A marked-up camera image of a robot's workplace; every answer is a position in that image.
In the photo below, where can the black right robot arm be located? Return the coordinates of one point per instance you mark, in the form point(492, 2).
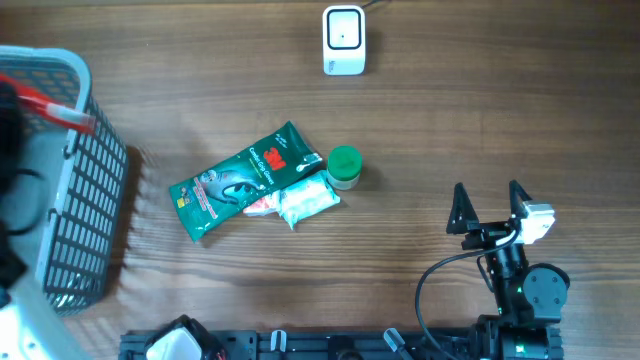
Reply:
point(529, 297)

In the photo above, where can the red white tube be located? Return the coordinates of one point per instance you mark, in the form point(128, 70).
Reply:
point(54, 112)

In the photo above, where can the grey plastic shopping basket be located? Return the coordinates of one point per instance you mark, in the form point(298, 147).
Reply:
point(69, 192)

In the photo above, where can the green 3M gloves packet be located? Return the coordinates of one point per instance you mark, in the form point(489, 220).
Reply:
point(209, 198)

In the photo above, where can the green lidded plastic jar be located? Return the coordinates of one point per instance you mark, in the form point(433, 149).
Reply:
point(344, 167)

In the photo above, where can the teal white wipes packet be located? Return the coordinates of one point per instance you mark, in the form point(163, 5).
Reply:
point(307, 198)

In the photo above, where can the white barcode scanner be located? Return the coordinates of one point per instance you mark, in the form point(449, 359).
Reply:
point(344, 40)

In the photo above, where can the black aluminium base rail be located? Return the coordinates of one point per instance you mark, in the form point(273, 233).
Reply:
point(252, 345)

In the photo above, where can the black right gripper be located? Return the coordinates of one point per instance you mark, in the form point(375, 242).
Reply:
point(485, 232)

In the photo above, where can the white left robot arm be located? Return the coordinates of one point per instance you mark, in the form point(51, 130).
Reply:
point(29, 329)

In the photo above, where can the red white small packet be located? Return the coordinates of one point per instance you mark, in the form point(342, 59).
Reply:
point(264, 206)

